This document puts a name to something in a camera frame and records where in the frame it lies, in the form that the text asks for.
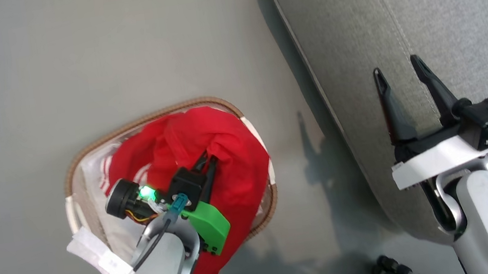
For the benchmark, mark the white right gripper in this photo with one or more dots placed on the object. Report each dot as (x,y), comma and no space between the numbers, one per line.
(438,160)

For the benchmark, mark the white basket tag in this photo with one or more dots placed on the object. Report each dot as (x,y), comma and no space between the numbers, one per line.
(98,258)

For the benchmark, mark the grey fabric sofa seat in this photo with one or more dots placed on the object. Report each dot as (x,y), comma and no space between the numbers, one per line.
(397,5)

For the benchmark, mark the red garment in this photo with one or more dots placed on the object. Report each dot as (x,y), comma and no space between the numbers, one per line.
(228,158)

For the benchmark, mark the red white striped cloth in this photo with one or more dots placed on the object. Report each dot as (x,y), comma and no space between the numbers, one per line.
(105,168)

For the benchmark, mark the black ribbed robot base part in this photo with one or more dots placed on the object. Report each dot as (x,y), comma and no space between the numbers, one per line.
(394,273)

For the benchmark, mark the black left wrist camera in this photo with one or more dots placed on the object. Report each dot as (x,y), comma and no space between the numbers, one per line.
(186,185)

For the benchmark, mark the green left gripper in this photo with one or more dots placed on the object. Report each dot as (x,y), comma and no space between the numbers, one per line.
(208,225)

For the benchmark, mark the woven-rim laundry basket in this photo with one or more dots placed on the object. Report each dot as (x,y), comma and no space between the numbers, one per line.
(87,178)

